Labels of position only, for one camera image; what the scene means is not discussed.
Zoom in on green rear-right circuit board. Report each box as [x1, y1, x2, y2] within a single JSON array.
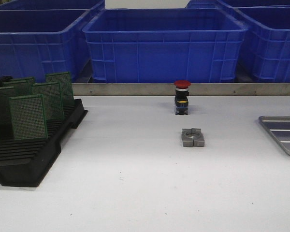
[[45, 72, 74, 106]]

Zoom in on blue plastic crate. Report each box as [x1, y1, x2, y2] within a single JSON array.
[[234, 7, 290, 83], [0, 9, 91, 82], [83, 8, 247, 83]]

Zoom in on blue far-left rear crate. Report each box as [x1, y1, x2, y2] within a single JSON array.
[[0, 0, 105, 10]]

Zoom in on grey split clamp block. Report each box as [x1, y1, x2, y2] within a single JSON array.
[[181, 128, 205, 147]]

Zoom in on red emergency stop button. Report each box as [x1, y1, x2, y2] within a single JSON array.
[[174, 80, 191, 115]]

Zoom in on green rear-left circuit board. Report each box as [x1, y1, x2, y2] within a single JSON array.
[[2, 80, 31, 96]]

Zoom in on silver metal tray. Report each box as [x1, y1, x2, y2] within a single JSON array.
[[259, 116, 290, 156]]

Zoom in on green rearmost circuit board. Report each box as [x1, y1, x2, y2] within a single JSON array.
[[10, 76, 36, 84]]

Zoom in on black slotted board rack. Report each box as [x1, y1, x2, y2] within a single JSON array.
[[0, 75, 88, 187]]

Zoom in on green left middle circuit board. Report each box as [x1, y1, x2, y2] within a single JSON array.
[[0, 86, 16, 125]]

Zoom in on blue far-right rear crate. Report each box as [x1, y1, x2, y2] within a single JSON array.
[[186, 0, 290, 8]]

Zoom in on blue centre plastic crate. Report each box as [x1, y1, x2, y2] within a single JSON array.
[[83, 8, 247, 83]]

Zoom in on green front perforated circuit board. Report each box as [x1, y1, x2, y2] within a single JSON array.
[[9, 94, 48, 140]]

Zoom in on blue right plastic crate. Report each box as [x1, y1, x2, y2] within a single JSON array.
[[234, 7, 290, 83]]

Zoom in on green perforated circuit board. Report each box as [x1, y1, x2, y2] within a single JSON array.
[[9, 94, 48, 140], [31, 82, 64, 120]]

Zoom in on metal rail strip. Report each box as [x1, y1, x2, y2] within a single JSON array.
[[72, 83, 290, 96]]

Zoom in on blue left plastic crate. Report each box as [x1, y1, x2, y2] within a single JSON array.
[[0, 9, 91, 82]]

